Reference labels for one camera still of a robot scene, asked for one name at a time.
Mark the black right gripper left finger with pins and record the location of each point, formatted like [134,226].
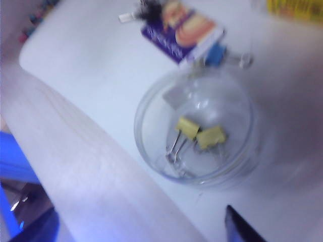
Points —
[45,229]

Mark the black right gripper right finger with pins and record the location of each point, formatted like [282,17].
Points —
[237,229]

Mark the round transparent plastic box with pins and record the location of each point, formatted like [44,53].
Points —
[227,161]

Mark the yellow binder clip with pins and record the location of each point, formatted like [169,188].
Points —
[188,127]
[210,137]

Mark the white desk riser board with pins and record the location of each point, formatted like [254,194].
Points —
[88,75]

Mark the blue binder clip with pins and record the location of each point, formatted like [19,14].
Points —
[217,54]

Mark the blue robot base frame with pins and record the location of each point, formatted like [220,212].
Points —
[15,156]

